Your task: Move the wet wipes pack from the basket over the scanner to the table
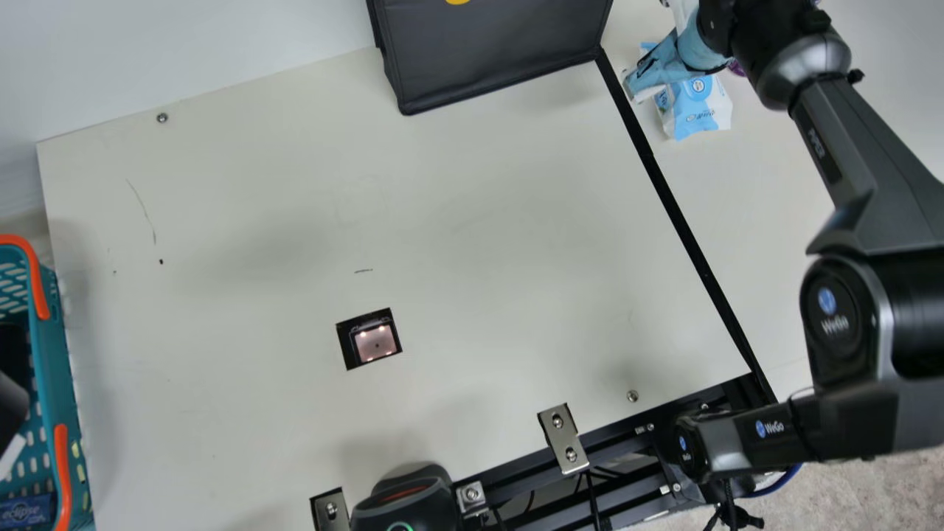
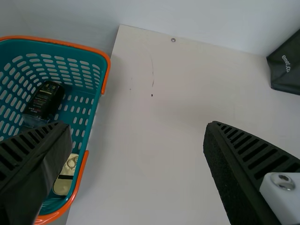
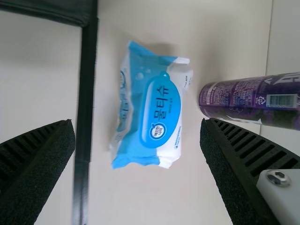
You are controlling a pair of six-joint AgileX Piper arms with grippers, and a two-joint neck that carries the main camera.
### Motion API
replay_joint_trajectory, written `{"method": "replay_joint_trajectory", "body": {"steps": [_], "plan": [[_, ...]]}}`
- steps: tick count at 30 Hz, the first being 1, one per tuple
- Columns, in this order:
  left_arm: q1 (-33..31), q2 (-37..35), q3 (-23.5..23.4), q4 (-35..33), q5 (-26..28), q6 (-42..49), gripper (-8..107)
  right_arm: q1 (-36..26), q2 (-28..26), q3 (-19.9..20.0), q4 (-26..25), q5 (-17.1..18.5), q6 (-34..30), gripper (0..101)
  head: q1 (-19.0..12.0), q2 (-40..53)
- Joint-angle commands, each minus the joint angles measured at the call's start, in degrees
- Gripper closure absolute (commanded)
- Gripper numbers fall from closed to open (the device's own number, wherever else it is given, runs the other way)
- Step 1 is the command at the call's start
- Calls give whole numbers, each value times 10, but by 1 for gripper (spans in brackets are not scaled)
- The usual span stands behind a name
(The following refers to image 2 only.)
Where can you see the teal shopping basket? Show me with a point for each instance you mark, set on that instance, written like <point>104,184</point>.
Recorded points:
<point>86,110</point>

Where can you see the rectangular tin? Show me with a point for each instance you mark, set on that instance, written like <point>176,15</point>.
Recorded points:
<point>64,178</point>

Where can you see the dark coffee bottle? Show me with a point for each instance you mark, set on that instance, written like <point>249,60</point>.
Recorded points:
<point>44,100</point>

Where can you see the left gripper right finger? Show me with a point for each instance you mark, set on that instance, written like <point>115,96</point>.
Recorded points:
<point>241,168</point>

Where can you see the dark grey bag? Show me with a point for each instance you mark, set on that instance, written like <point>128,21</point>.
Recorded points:
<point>287,70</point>

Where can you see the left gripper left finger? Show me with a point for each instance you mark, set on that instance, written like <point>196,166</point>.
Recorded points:
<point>30,168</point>

